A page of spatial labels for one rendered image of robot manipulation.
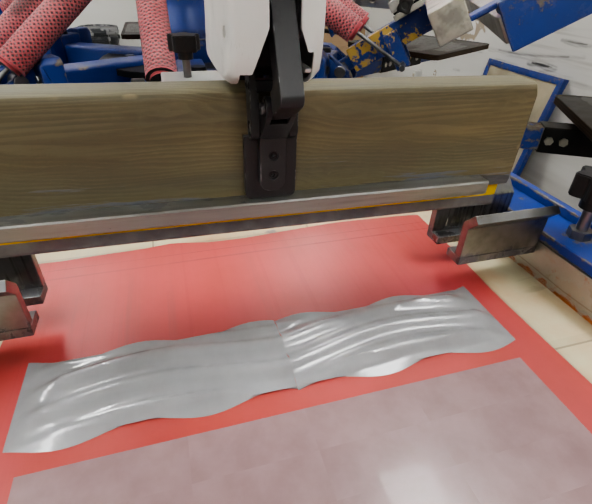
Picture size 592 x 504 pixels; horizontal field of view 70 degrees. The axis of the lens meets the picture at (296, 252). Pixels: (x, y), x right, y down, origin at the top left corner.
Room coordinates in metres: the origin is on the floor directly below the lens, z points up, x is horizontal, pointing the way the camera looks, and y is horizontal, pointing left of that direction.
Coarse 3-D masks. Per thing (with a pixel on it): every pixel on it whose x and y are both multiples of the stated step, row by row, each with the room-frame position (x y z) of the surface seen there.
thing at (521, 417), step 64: (256, 256) 0.35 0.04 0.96; (320, 256) 0.35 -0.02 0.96; (384, 256) 0.35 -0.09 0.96; (448, 256) 0.36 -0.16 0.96; (512, 320) 0.26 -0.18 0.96; (320, 384) 0.19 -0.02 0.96; (384, 384) 0.19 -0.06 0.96; (448, 384) 0.20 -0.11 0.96; (512, 384) 0.20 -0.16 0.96; (576, 384) 0.20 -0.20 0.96; (320, 448) 0.14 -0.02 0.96; (384, 448) 0.15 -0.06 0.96; (448, 448) 0.15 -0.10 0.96; (512, 448) 0.15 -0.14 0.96; (576, 448) 0.15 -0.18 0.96
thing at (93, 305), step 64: (128, 256) 0.34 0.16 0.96; (192, 256) 0.34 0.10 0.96; (64, 320) 0.25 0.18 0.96; (128, 320) 0.25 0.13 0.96; (192, 320) 0.25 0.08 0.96; (256, 320) 0.25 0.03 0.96; (0, 384) 0.18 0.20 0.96; (0, 448) 0.14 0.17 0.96; (128, 448) 0.14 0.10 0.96; (192, 448) 0.14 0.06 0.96; (256, 448) 0.14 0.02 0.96
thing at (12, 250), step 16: (368, 208) 0.28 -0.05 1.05; (384, 208) 0.29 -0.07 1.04; (400, 208) 0.29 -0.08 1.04; (416, 208) 0.29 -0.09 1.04; (432, 208) 0.30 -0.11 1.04; (448, 208) 0.30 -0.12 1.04; (208, 224) 0.25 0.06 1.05; (224, 224) 0.25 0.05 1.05; (240, 224) 0.25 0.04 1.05; (256, 224) 0.26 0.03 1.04; (272, 224) 0.26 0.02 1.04; (288, 224) 0.26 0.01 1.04; (304, 224) 0.27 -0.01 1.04; (48, 240) 0.22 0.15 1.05; (64, 240) 0.22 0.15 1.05; (80, 240) 0.22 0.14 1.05; (96, 240) 0.23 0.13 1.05; (112, 240) 0.23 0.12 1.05; (128, 240) 0.23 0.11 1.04; (144, 240) 0.23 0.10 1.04; (0, 256) 0.21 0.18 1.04
